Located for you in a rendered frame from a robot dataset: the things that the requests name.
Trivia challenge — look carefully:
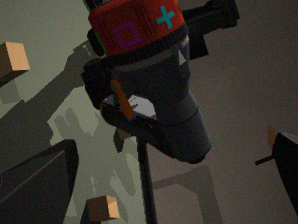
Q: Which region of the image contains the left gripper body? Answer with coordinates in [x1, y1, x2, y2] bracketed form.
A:
[87, 28, 143, 95]

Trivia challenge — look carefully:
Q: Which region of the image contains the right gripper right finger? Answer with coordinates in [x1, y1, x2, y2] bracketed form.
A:
[273, 132, 298, 217]

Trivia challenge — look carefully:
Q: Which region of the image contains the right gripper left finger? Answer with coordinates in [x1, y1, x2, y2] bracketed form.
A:
[0, 139, 79, 224]

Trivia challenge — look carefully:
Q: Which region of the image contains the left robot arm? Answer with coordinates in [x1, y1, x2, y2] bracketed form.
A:
[81, 0, 240, 110]

